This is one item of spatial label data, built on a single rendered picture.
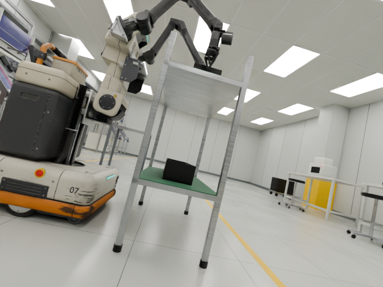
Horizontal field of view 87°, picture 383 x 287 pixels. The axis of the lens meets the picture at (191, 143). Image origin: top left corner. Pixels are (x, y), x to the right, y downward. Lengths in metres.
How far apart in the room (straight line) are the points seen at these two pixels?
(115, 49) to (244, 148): 10.26
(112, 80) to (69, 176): 0.64
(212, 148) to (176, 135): 2.03
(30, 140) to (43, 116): 0.14
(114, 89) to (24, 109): 0.49
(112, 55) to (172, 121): 9.25
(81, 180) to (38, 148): 0.29
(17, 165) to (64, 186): 0.25
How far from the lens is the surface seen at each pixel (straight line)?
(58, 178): 1.28
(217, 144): 10.89
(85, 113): 1.49
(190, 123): 10.74
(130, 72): 1.44
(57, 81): 1.39
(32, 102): 1.41
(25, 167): 1.35
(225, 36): 1.30
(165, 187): 1.00
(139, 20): 1.42
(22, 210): 1.39
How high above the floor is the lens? 0.49
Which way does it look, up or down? 5 degrees up
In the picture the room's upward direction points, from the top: 14 degrees clockwise
